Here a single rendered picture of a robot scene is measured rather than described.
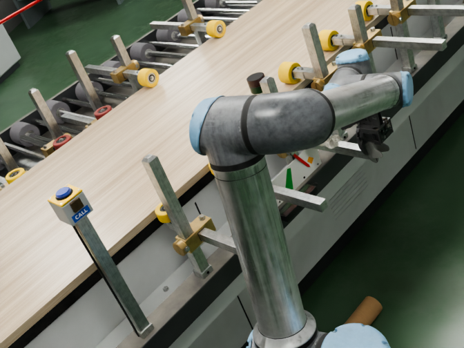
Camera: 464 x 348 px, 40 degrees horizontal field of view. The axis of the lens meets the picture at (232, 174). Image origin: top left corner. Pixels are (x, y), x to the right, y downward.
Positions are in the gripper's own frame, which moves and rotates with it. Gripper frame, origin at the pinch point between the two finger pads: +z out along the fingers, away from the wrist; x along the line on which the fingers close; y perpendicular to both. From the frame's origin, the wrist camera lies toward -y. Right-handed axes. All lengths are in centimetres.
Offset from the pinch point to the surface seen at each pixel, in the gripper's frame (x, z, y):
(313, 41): 19.4, -29.2, -28.9
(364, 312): -5, 75, -20
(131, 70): 10, -16, -133
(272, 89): -4.8, -25.1, -28.8
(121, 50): 12, -25, -138
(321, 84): 16.9, -13.9, -28.8
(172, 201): -54, -18, -29
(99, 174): -47, -9, -86
